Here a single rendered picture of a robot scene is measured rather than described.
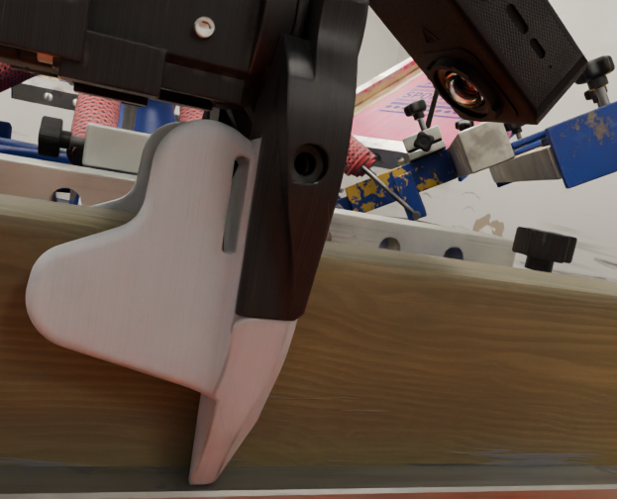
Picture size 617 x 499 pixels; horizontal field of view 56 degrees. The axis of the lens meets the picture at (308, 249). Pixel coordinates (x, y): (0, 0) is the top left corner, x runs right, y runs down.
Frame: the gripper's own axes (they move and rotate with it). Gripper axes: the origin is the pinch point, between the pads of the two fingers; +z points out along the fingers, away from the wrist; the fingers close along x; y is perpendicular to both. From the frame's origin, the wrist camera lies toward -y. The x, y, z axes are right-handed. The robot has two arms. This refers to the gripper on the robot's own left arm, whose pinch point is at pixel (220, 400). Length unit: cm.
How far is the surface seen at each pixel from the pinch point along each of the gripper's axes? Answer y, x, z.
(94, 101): 7, -58, -10
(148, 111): -1, -87, -11
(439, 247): -25.6, -30.0, -2.4
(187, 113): -4, -60, -11
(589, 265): -200, -182, 12
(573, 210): -200, -199, -11
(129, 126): 2.8, -36.9, -7.9
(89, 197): 5.1, -29.9, -2.1
